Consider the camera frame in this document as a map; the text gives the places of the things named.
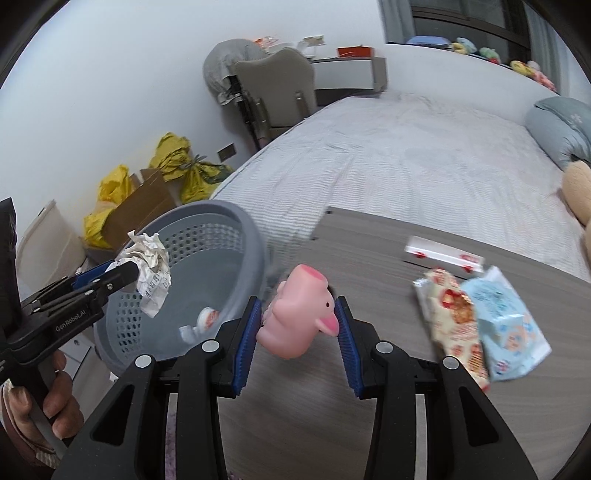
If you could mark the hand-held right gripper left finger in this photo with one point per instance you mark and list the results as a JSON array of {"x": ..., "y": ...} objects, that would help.
[{"x": 244, "y": 350}]

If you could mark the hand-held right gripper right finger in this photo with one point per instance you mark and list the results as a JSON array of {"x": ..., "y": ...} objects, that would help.
[{"x": 351, "y": 360}]

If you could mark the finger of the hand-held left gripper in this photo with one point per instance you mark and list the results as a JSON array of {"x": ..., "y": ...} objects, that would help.
[
  {"x": 92, "y": 276},
  {"x": 115, "y": 279}
]

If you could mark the white paper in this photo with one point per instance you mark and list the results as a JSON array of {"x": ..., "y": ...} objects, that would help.
[{"x": 147, "y": 258}]

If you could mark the red and white paper cup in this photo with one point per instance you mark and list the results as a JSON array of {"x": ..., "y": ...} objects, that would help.
[{"x": 208, "y": 319}]

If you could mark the pink pig toy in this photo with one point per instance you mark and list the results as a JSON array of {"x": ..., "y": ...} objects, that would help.
[{"x": 295, "y": 314}]

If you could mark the grey perforated plastic basket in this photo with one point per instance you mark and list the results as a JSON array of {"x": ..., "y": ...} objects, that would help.
[{"x": 217, "y": 258}]

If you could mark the person's left hand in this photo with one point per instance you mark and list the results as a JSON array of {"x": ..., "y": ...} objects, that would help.
[{"x": 62, "y": 406}]

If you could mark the white drawer unit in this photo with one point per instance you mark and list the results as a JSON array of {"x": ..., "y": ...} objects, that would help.
[{"x": 87, "y": 369}]

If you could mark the brown cardboard sheet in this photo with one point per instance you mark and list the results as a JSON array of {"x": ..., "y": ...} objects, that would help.
[{"x": 138, "y": 207}]

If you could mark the red and cream snack wrapper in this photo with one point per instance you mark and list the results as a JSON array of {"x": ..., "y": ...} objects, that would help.
[{"x": 455, "y": 318}]

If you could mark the yellow plastic bag with bow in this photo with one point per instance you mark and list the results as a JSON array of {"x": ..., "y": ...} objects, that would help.
[{"x": 173, "y": 157}]

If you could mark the small white and red box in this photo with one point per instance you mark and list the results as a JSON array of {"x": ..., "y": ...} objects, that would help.
[{"x": 438, "y": 254}]

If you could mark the light blue snack packet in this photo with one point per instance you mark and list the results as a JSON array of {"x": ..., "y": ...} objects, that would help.
[{"x": 503, "y": 332}]

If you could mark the bed with grey sheet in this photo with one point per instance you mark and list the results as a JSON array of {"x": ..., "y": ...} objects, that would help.
[{"x": 415, "y": 161}]

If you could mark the grey checked cloth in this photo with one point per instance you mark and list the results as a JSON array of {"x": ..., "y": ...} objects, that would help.
[{"x": 221, "y": 64}]

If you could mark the grey chair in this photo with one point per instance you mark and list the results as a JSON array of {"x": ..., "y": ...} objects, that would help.
[{"x": 277, "y": 78}]

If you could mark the beige teddy bear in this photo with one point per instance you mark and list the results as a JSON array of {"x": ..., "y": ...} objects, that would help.
[{"x": 579, "y": 189}]

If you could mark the grey and white desk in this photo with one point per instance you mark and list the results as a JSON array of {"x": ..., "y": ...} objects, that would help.
[{"x": 346, "y": 74}]

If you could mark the white desk item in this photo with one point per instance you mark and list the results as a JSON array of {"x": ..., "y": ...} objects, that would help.
[{"x": 311, "y": 40}]

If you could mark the grey-blue pillows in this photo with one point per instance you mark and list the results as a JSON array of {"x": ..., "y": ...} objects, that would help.
[{"x": 558, "y": 124}]

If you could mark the blue cushion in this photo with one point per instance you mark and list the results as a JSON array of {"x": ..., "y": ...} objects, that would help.
[{"x": 427, "y": 42}]

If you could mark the yellow and pink plush toy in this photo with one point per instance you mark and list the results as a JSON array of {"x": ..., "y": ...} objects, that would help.
[{"x": 458, "y": 47}]

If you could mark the green plush toy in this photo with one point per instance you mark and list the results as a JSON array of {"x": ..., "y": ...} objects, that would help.
[{"x": 489, "y": 54}]

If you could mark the blue-green plush toy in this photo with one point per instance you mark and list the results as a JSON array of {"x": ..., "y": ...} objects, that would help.
[{"x": 467, "y": 44}]

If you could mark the grey curtain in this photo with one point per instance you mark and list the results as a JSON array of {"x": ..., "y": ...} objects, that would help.
[
  {"x": 395, "y": 21},
  {"x": 545, "y": 32}
]

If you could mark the dark wall outlet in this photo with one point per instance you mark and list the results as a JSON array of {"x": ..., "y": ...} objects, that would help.
[{"x": 226, "y": 153}]

